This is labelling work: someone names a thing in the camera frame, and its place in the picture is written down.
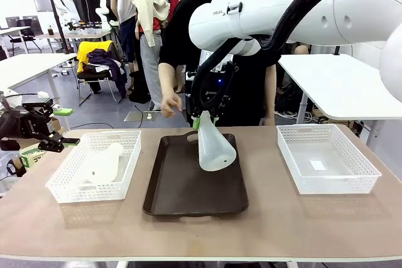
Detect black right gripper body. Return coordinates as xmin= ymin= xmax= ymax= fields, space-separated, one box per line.
xmin=186 ymin=60 xmax=240 ymax=119

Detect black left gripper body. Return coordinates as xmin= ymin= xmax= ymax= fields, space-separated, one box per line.
xmin=0 ymin=107 xmax=52 ymax=141

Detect white plastic conical flask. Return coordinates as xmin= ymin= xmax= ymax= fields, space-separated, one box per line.
xmin=80 ymin=141 xmax=125 ymax=185
xmin=197 ymin=110 xmax=237 ymax=173

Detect person's left forearm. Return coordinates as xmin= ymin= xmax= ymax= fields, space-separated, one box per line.
xmin=265 ymin=63 xmax=278 ymax=120

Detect person's right forearm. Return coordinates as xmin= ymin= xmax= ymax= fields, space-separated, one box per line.
xmin=158 ymin=62 xmax=177 ymax=101

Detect person's right hand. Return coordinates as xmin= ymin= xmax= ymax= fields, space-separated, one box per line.
xmin=160 ymin=92 xmax=183 ymax=118

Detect brown cardboard box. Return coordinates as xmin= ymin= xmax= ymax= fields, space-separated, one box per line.
xmin=46 ymin=116 xmax=67 ymax=136

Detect green and white carton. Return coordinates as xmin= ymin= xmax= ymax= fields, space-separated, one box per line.
xmin=19 ymin=146 xmax=48 ymax=169

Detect small black device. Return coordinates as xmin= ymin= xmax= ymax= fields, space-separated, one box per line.
xmin=6 ymin=157 xmax=28 ymax=178

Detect grey floor plate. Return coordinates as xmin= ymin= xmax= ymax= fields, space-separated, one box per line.
xmin=124 ymin=109 xmax=167 ymax=123

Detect white perforated plastic basket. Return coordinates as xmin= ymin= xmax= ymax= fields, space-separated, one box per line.
xmin=276 ymin=124 xmax=383 ymax=195
xmin=45 ymin=129 xmax=142 ymax=205

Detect grey trousers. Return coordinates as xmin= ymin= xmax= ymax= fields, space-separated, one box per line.
xmin=139 ymin=32 xmax=166 ymax=111

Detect yellow cloth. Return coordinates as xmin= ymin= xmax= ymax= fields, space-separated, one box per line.
xmin=77 ymin=40 xmax=114 ymax=74

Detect dark brown plastic tray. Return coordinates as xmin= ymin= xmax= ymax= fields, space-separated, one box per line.
xmin=142 ymin=130 xmax=249 ymax=218

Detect person in black shirt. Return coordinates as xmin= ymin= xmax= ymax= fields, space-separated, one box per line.
xmin=158 ymin=0 xmax=278 ymax=128

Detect black office chair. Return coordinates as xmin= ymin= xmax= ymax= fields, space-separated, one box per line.
xmin=8 ymin=18 xmax=42 ymax=54

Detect dark purple clothes pile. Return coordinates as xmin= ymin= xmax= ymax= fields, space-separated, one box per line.
xmin=86 ymin=48 xmax=128 ymax=98

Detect cluttered background table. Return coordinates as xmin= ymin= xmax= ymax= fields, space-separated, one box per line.
xmin=34 ymin=27 xmax=112 ymax=54

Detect black tripod stand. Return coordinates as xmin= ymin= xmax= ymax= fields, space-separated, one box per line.
xmin=45 ymin=0 xmax=76 ymax=55

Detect white paper label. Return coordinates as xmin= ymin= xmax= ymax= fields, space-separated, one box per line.
xmin=309 ymin=159 xmax=328 ymax=171

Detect mannequin in beige shirt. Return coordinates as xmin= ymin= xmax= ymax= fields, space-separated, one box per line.
xmin=131 ymin=0 xmax=171 ymax=48

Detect mannequin in grey tank top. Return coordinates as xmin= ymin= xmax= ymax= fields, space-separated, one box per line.
xmin=111 ymin=0 xmax=138 ymax=62

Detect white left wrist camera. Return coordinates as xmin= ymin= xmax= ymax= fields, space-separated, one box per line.
xmin=0 ymin=88 xmax=23 ymax=109

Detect black metal frame chair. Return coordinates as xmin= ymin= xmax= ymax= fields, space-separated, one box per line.
xmin=77 ymin=68 xmax=124 ymax=106

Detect black right arm cable sleeve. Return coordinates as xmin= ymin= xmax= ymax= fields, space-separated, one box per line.
xmin=190 ymin=0 xmax=391 ymax=119

